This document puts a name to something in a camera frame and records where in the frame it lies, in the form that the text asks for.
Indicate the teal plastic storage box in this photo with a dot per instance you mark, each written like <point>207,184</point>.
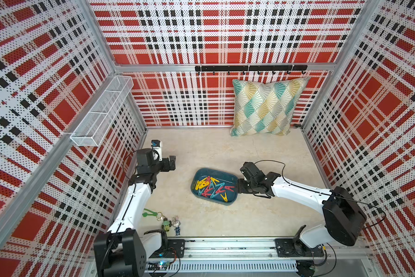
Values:
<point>217,177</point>

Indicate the geometric patterned pillow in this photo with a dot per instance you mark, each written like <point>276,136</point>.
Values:
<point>265,108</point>

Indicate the rabbit figurine keychain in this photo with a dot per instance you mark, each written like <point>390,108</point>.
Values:
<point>176,225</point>

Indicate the yellow clothespin lower right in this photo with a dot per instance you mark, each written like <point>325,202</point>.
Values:
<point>224,197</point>

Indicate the teal clothespin in box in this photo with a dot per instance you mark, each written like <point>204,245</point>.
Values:
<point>218,190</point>

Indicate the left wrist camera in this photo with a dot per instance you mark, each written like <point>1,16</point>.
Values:
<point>156,147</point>

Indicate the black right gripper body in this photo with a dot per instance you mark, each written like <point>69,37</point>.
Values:
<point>247,187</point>

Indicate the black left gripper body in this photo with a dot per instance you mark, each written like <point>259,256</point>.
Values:
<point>162,166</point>

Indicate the black hook rail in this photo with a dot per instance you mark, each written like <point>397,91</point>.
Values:
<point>251,68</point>

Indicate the green figurine keychain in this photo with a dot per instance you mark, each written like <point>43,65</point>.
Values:
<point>166,225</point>

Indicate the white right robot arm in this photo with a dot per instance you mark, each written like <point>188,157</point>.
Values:
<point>342,219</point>

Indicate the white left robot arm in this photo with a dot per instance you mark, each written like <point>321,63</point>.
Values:
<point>121,252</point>

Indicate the red clothespin right in box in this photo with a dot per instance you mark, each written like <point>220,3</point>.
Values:
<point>230,188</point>

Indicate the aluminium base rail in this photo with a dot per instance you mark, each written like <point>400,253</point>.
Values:
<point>259,256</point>

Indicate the red clothespin in box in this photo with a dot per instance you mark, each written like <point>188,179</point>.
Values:
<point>230,188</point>
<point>207,192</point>

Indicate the yellow clothespin in box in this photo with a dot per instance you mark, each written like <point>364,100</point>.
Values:
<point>201,184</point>

